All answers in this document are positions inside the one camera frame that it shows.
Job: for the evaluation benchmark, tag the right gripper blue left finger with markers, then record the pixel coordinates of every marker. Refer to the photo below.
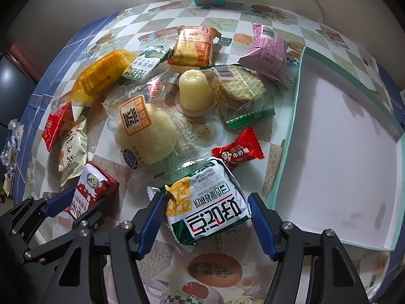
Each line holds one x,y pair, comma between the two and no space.
129,243

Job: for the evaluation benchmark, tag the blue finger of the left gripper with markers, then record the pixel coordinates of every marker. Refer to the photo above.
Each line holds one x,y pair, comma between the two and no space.
87,223
19,224

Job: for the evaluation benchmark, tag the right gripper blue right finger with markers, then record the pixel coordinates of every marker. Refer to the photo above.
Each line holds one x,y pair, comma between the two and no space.
333,276

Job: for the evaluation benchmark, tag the red white milk snack packet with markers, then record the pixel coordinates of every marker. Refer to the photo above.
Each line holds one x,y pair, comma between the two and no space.
94,184

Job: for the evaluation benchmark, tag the cream beige snack packet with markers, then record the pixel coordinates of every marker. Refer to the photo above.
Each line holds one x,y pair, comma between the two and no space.
73,152

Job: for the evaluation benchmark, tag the green white cracker packet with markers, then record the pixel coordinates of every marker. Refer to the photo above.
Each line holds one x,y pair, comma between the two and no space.
205,203

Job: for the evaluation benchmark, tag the clear steamed bun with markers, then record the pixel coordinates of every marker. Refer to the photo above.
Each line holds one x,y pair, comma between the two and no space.
150,134

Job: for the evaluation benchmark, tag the yellow orange snack packet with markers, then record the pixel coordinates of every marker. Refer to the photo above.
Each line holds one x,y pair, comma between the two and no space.
100,75

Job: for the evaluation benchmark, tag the red milk candy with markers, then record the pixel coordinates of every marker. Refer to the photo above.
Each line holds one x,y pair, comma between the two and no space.
245,148

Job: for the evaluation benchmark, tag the yellow jelly cup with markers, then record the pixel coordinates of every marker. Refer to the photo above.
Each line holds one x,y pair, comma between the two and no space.
195,97

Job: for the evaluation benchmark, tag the small green white packet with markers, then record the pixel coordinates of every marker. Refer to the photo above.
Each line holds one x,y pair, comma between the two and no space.
146,62

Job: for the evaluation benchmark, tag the clear green rice cracker pack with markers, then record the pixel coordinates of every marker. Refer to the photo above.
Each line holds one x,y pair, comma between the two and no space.
242,95

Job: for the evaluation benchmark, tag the orange cake packet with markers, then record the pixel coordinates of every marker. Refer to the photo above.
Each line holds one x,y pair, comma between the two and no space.
194,46

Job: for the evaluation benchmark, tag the pink snack packet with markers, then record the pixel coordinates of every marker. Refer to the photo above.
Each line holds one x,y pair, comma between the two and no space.
268,53

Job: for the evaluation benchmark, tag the crumpled wrappers pile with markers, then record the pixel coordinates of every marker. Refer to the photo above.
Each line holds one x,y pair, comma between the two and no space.
11,148

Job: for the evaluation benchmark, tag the checkered patterned tablecloth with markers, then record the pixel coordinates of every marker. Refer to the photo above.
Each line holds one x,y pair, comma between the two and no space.
136,28

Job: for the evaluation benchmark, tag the teal white cardboard box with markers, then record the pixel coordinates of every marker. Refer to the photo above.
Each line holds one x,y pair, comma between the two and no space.
342,166

